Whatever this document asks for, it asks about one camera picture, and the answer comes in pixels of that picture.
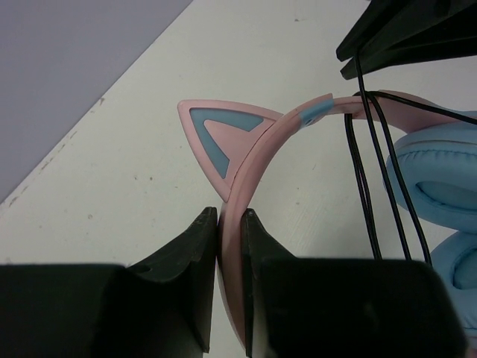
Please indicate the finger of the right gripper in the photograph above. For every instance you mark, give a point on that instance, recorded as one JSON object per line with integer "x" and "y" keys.
{"x": 408, "y": 54}

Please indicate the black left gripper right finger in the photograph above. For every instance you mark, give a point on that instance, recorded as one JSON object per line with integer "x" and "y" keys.
{"x": 322, "y": 307}

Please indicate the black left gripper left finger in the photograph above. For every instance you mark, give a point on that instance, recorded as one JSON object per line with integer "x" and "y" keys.
{"x": 159, "y": 307}

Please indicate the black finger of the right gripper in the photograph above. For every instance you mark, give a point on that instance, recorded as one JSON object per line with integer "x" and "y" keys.
{"x": 387, "y": 24}

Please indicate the pink blue cat-ear headphones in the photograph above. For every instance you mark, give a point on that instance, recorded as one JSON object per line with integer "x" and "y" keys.
{"x": 234, "y": 143}

